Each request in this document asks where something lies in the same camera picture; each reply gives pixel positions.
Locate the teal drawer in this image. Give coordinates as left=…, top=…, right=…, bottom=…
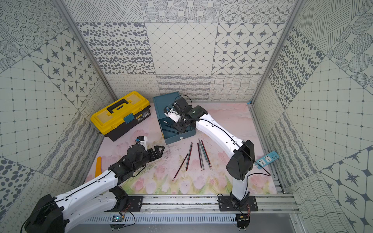
left=158, top=117, right=196, bottom=145

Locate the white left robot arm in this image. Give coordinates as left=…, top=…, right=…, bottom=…
left=20, top=144, right=165, bottom=233

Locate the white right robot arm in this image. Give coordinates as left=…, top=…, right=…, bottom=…
left=164, top=98, right=271, bottom=211

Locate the teal drawer cabinet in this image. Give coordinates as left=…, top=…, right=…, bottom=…
left=153, top=92, right=180, bottom=124

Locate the green striped pencil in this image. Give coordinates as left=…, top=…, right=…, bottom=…
left=186, top=142, right=193, bottom=171

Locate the yellow black toolbox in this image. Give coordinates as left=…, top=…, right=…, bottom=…
left=90, top=91, right=151, bottom=141

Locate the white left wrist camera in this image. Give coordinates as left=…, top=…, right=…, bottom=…
left=135, top=136, right=148, bottom=150

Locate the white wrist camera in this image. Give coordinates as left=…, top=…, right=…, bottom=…
left=164, top=106, right=180, bottom=123
left=135, top=136, right=148, bottom=150

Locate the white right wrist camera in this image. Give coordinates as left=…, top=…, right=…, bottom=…
left=164, top=106, right=180, bottom=123

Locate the orange object at wall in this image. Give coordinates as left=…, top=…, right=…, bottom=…
left=95, top=156, right=102, bottom=177

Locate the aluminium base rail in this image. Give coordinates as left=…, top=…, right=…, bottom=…
left=128, top=194, right=299, bottom=213

